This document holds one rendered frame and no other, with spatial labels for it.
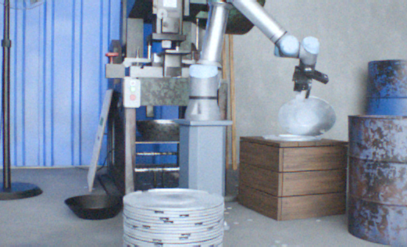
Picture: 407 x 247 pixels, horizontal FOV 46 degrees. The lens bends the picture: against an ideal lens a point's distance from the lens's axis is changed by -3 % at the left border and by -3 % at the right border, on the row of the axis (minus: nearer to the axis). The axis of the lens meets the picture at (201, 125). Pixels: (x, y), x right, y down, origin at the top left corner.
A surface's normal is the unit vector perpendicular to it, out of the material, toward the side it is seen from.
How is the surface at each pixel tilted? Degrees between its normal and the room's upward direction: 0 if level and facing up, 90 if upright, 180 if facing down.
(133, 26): 90
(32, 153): 90
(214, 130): 90
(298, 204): 90
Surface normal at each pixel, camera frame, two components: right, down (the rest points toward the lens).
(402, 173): -0.34, 0.08
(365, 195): -0.86, 0.05
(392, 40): 0.29, 0.05
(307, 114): -0.16, 0.74
